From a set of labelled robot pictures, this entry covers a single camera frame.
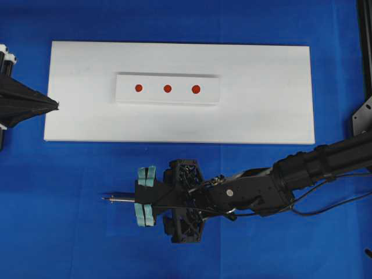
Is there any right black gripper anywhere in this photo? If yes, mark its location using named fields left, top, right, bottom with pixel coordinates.
left=134, top=159, right=205, bottom=244

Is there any large white board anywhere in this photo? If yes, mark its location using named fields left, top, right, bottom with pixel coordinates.
left=44, top=41, right=315, bottom=145

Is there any red handled soldering iron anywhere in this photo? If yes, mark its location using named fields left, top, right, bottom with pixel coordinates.
left=102, top=196, right=135, bottom=203

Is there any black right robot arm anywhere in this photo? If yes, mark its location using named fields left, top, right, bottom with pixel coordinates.
left=134, top=132, right=371, bottom=244

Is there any black aluminium frame post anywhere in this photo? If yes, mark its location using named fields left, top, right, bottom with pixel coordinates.
left=356, top=0, right=371, bottom=99

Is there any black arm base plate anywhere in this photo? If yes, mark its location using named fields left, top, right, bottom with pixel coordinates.
left=352, top=97, right=372, bottom=136

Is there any black soldering iron cord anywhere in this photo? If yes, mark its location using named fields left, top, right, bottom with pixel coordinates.
left=185, top=173, right=372, bottom=217

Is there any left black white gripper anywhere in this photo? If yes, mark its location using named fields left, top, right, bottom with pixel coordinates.
left=0, top=43, right=60, bottom=152

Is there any small white raised plate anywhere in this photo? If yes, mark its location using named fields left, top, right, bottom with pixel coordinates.
left=115, top=73, right=220, bottom=106

